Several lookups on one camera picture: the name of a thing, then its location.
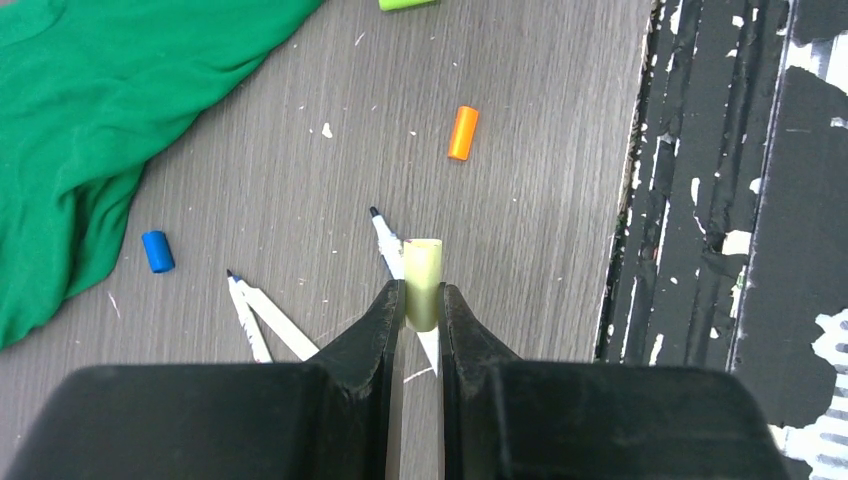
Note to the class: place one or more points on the green cloth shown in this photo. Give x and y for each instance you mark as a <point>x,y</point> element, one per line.
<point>90,92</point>

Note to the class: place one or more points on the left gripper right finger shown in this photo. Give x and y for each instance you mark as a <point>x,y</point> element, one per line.
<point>505,417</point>

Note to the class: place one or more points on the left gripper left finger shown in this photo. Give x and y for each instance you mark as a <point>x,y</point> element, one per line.
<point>337,415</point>

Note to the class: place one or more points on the green pen cap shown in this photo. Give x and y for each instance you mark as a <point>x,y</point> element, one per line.
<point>394,5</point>

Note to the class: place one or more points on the yellow pen cap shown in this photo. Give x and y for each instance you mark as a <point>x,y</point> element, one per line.
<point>423,274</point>

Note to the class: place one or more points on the blue pen cap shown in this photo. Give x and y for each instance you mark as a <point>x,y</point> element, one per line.
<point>158,252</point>

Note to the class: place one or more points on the orange pen cap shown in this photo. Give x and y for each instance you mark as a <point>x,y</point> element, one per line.
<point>463,133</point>

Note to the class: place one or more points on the white marker blue tip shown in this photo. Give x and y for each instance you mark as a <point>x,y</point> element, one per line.
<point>288,332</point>

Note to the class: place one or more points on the white marker blue end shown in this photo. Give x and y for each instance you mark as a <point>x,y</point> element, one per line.
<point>390,247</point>

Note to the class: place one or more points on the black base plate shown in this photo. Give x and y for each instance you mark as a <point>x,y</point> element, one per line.
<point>732,232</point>

